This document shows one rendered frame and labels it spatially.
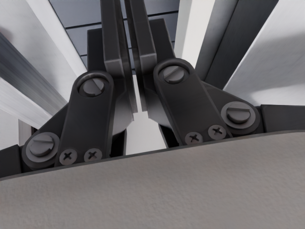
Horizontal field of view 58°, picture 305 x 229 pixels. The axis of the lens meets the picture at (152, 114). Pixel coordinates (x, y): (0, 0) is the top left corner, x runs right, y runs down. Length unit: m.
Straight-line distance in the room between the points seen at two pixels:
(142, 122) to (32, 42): 0.14
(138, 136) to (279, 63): 0.18
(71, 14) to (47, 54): 0.15
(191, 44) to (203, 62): 0.23
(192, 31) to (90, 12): 0.07
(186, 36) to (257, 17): 0.11
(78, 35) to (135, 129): 0.09
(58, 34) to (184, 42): 0.09
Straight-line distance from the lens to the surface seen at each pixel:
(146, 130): 0.25
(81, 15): 0.19
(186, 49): 0.17
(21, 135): 0.41
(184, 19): 0.16
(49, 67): 0.36
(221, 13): 0.31
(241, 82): 0.37
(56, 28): 0.21
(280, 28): 0.27
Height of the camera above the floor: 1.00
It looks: 16 degrees down
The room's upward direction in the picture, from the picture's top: 170 degrees clockwise
